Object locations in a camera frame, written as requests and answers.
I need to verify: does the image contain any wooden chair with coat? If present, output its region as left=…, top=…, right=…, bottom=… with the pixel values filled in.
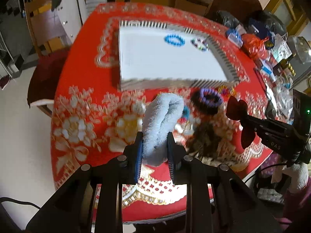
left=24, top=0, right=73, bottom=56

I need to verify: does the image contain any blue bead bracelet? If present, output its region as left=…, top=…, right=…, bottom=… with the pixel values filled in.
left=163, top=34, right=186, bottom=47

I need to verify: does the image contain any black lanyard cord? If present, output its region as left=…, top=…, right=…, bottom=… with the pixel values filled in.
left=253, top=66, right=276, bottom=119

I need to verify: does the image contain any multicolour large bead bracelet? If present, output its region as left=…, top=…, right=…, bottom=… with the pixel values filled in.
left=190, top=38, right=211, bottom=52

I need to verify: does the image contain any wooden chair behind table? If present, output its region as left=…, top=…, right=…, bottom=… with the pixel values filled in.
left=174, top=0, right=214, bottom=17

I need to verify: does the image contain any dark red seat cushion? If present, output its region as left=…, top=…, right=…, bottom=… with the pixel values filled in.
left=27, top=48, right=70, bottom=107

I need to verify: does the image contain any leopard print bow scrunchie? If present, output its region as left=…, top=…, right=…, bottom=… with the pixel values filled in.
left=185, top=121, right=232, bottom=159

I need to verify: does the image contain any striped white jewelry tray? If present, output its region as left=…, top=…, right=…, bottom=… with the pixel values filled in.
left=119, top=20, right=240, bottom=91

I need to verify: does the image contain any red plastic bag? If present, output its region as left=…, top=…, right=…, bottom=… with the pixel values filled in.
left=241, top=34, right=269, bottom=60

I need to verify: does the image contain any red floral tablecloth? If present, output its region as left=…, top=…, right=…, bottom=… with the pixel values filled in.
left=51, top=2, right=272, bottom=223

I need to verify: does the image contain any purple bead bracelet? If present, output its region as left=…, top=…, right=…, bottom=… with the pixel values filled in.
left=199, top=87, right=224, bottom=107

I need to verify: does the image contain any blue medicine box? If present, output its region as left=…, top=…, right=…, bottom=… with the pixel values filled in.
left=259, top=59, right=275, bottom=77

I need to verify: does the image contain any white fluffy scrunchie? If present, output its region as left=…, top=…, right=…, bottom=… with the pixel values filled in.
left=142, top=93, right=184, bottom=167

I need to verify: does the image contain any blue tissue pack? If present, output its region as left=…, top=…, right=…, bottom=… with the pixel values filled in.
left=226, top=28, right=243, bottom=49

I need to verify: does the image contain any dark blue cap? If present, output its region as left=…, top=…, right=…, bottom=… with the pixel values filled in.
left=247, top=18, right=275, bottom=50

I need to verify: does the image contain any red velvet bow clip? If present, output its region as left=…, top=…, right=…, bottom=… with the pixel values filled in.
left=226, top=96, right=256, bottom=149

